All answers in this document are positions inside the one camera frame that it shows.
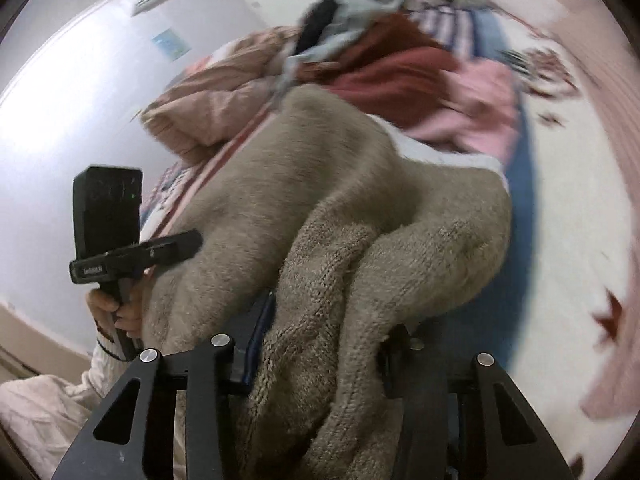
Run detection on olive brown fuzzy sweater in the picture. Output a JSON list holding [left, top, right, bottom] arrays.
[[142, 84, 511, 479]]

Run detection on cream knit sleeve forearm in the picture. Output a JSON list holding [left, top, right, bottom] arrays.
[[1, 335, 128, 479]]

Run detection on person's left hand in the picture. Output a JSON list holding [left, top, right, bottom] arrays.
[[86, 273, 150, 344]]

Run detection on white printed plush blanket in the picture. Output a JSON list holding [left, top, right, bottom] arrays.
[[139, 0, 640, 480]]

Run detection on pink brown duvet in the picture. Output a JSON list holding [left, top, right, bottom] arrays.
[[141, 26, 299, 166]]

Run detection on pink knit garment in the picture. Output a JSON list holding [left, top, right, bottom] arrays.
[[405, 58, 518, 165]]

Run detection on black garment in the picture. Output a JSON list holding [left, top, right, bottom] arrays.
[[293, 0, 338, 55]]

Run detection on grey blue garment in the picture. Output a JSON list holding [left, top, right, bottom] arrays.
[[271, 0, 405, 107]]

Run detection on dark red garment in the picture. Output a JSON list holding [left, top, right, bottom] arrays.
[[295, 13, 460, 130]]

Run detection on pink ribbed bedspread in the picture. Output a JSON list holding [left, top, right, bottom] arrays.
[[491, 0, 639, 419]]

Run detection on blue wall poster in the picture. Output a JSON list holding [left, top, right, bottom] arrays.
[[152, 29, 191, 61]]

